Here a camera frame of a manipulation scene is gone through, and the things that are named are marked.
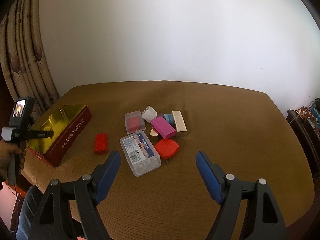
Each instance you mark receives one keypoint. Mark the dark wooden side cabinet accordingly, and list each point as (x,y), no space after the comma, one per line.
(308,140)

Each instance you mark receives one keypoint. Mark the red gold toffee tin box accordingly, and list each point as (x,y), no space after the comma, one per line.
(67,122)

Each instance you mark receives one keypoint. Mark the patterned pouch on cabinet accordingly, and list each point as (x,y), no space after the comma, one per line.
(311,114)

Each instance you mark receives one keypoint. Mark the small clear box red contents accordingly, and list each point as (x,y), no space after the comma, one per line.
(134,122)

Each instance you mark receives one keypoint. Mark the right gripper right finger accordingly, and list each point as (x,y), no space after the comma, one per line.
(263,218)

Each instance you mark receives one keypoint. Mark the red rectangular box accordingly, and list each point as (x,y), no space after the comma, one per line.
(100,144)

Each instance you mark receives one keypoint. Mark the magenta rectangular box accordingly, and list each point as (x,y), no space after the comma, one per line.
(163,127)

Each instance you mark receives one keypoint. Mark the white chevron cube box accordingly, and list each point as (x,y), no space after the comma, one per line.
(149,114)

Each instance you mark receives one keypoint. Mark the person's leg in jeans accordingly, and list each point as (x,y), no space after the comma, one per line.
(27,214)

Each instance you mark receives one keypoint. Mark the clear plastic box with label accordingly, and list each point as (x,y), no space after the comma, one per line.
(140,153)

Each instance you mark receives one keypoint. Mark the small gold box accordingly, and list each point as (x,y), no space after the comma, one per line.
(153,132)

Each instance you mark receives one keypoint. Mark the long champagne gold box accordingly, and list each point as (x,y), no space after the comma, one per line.
(181,129)

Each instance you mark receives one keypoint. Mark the red tape measure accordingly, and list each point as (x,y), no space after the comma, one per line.
(167,149)

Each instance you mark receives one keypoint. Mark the person's left hand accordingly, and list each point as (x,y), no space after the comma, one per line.
(7,149)

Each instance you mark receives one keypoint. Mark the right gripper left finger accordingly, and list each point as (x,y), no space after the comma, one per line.
(53,219)

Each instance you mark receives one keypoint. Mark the beige patterned curtain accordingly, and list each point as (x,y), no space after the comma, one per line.
(23,61)

